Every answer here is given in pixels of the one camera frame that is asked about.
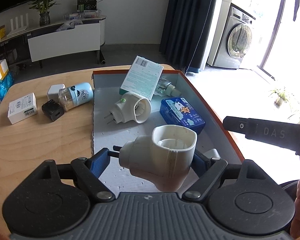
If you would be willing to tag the blue plastic bag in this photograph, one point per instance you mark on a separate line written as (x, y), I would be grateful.
(6, 84)

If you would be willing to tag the orange white cardboard tray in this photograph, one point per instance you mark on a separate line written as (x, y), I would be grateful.
(107, 133)

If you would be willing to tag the dark blue curtain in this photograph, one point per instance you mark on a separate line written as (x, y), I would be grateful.
(185, 33)

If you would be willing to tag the white wifi router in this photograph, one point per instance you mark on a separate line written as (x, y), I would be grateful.
(19, 24)

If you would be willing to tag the white mosquito plug green button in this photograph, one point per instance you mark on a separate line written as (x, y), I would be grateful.
(131, 107)

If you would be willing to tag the white mosquito repellent plug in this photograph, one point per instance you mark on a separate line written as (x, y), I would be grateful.
(163, 158)

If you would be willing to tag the white tv cabinet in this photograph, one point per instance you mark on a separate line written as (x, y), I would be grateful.
(46, 42)

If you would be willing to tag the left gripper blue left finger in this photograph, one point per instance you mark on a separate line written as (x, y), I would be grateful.
(99, 162)

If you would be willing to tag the white charger with prongs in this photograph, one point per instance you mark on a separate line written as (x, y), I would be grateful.
(212, 153)

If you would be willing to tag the black roll on floor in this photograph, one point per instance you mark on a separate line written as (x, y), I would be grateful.
(102, 59)

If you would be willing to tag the potted plant in vase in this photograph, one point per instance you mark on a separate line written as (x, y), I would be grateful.
(43, 7)

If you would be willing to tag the small white cube charger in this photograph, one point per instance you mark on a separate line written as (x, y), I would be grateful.
(52, 93)

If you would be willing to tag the teal adhesive bandage box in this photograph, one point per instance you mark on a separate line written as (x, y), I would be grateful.
(142, 78)

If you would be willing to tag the blue tissue pack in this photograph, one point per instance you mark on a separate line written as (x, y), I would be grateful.
(178, 111)

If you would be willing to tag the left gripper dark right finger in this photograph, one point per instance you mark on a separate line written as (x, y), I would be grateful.
(200, 164)

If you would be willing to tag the silver washing machine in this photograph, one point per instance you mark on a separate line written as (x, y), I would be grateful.
(233, 36)

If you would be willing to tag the black usb charger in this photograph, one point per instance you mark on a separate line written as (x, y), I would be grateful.
(52, 110)

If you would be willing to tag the white power adapter box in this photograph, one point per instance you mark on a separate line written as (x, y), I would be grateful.
(22, 108)

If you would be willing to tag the black green display box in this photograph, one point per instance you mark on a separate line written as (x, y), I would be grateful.
(83, 5)

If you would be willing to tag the clear liquid refill bottle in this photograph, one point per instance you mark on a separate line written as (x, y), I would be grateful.
(165, 88)

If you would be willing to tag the blue toothpick jar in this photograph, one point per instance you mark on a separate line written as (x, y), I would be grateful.
(75, 95)

